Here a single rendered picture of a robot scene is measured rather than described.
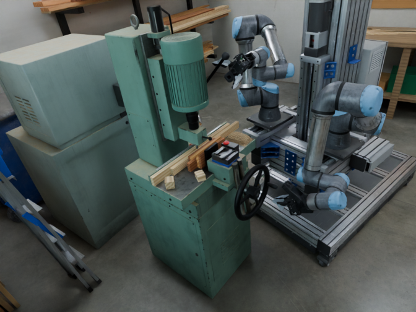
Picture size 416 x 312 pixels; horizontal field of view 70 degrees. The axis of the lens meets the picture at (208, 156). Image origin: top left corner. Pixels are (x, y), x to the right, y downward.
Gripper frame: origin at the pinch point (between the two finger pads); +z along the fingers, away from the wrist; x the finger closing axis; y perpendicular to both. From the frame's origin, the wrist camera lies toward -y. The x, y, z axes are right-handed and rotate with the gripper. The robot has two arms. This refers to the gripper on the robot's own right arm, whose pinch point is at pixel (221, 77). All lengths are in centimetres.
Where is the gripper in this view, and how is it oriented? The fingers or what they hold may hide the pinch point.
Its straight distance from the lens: 140.3
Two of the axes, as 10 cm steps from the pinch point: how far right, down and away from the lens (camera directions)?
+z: -6.4, 4.9, -5.9
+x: 6.2, 7.9, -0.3
